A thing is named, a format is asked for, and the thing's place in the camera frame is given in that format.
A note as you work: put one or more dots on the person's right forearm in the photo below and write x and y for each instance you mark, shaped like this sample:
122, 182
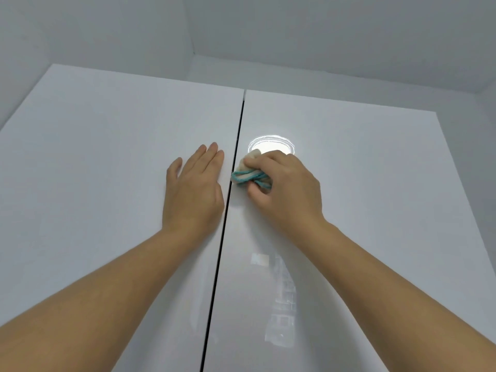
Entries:
387, 306

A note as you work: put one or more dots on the person's left forearm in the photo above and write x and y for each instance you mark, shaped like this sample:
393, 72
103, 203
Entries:
97, 306

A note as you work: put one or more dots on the beige cloth with teal edge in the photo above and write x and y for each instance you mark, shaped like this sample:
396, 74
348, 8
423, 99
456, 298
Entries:
248, 175

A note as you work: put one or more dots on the person's right hand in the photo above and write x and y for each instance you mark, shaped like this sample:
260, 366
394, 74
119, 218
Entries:
294, 197

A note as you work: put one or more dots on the person's left hand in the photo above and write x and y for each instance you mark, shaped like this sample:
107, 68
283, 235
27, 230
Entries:
193, 197

